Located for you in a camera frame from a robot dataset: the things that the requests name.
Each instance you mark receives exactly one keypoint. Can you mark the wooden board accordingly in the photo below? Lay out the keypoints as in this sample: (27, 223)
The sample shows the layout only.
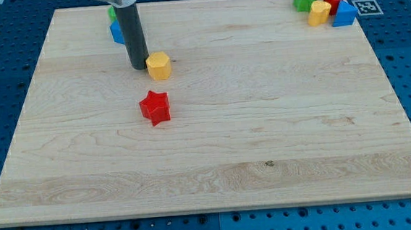
(266, 112)

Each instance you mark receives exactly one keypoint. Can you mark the red star block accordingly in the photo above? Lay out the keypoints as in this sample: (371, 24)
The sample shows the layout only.
(155, 107)

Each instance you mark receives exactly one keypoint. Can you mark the yellow hexagon block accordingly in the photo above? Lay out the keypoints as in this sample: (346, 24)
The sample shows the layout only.
(159, 66)

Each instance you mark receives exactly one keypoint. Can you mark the green block behind tool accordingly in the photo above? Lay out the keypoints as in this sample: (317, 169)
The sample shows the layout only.
(111, 14)

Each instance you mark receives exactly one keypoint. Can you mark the yellow heart block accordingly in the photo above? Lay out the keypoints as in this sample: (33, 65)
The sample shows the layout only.
(319, 13)

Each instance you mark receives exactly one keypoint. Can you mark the white fiducial marker tag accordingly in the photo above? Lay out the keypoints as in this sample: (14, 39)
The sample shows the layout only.
(367, 7)

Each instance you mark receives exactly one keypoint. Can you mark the blue triangle block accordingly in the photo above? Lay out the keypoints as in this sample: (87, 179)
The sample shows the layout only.
(345, 15)

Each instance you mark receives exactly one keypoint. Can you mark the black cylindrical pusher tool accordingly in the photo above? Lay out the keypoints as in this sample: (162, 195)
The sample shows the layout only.
(133, 35)

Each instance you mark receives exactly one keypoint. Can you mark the blue cube block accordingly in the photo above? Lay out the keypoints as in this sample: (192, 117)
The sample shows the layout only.
(116, 33)

